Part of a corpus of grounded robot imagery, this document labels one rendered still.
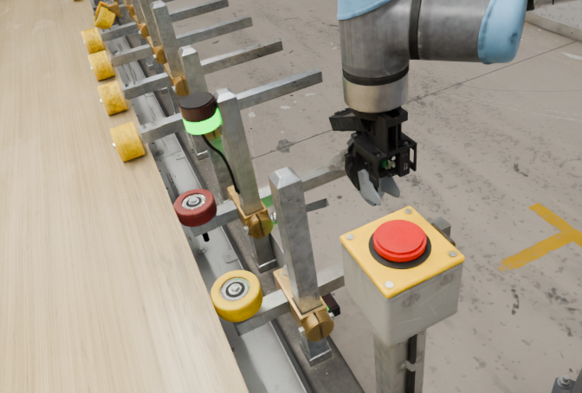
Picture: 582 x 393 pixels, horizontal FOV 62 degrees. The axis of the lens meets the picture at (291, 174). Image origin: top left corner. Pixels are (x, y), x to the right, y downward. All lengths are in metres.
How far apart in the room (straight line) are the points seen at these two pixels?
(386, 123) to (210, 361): 0.41
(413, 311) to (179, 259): 0.56
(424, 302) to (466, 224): 1.79
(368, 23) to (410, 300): 0.35
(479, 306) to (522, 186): 0.72
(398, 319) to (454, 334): 1.43
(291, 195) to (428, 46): 0.25
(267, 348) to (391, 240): 0.72
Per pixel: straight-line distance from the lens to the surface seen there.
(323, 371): 0.93
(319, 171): 1.05
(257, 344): 1.07
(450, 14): 0.60
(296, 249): 0.70
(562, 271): 2.08
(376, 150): 0.71
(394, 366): 0.48
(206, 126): 0.82
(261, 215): 0.95
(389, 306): 0.37
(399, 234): 0.38
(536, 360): 1.82
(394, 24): 0.61
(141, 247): 0.93
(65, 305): 0.90
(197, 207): 0.96
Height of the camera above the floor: 1.50
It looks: 38 degrees down
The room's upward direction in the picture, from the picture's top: 10 degrees counter-clockwise
